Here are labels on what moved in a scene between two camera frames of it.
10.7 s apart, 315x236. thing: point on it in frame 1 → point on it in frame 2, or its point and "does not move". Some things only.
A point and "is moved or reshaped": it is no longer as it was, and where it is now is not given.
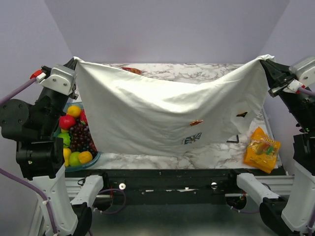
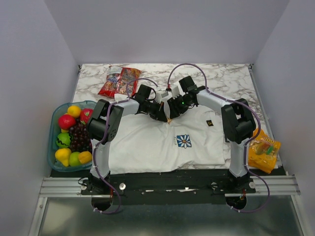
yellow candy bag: [262, 152] does not move
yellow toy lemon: [74, 110] does not move
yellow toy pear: [67, 152] does not move
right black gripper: [276, 74] → [174, 112]
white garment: [125, 114] is moved or reshaped
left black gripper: [71, 64] → [159, 113]
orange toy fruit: [85, 157] does not move
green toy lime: [74, 159] does not move
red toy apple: [67, 122] does not move
